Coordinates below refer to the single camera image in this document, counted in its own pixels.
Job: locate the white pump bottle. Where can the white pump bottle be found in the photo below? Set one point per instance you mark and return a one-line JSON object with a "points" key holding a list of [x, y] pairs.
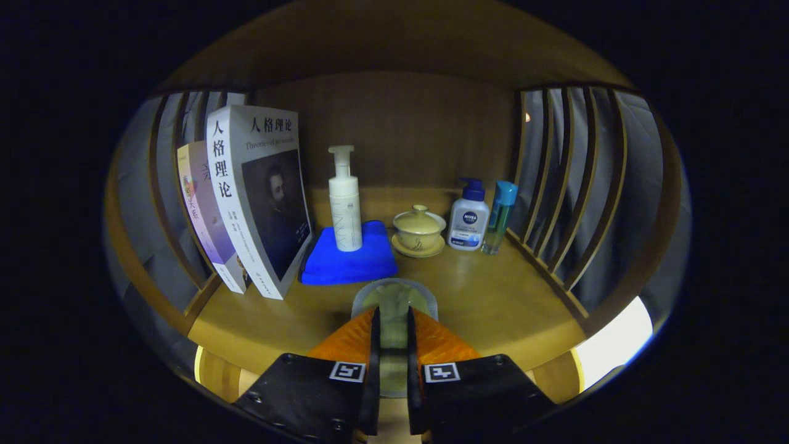
{"points": [[345, 209]]}

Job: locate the white appliance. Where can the white appliance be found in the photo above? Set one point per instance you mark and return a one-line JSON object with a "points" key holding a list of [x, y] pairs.
{"points": [[616, 345]]}

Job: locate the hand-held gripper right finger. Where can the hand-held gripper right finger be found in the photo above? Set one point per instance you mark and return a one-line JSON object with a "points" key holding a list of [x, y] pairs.
{"points": [[412, 370]]}

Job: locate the white book with portrait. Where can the white book with portrait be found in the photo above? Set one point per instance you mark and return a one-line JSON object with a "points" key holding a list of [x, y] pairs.
{"points": [[246, 203]]}

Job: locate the blue folded cloth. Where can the blue folded cloth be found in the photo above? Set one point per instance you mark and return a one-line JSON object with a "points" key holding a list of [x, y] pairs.
{"points": [[351, 265]]}

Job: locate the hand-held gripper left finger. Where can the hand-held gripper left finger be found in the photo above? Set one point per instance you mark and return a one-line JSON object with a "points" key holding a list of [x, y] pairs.
{"points": [[373, 370]]}

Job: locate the white blue-capped lotion bottle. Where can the white blue-capped lotion bottle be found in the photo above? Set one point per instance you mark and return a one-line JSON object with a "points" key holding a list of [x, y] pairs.
{"points": [[468, 222]]}

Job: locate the teal bottle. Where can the teal bottle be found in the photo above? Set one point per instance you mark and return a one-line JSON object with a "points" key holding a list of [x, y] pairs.
{"points": [[499, 216]]}

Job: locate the wooden cabinet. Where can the wooden cabinet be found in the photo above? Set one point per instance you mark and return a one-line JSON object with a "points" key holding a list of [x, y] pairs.
{"points": [[407, 123]]}

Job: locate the yellow lidded tea bowl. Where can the yellow lidded tea bowl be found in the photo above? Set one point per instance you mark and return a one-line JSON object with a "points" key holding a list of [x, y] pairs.
{"points": [[419, 228]]}

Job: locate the wooden countertop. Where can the wooden countertop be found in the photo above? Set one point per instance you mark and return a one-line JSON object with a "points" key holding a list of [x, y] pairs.
{"points": [[493, 296]]}

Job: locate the purple book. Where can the purple book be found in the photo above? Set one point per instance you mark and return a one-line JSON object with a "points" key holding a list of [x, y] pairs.
{"points": [[206, 209]]}

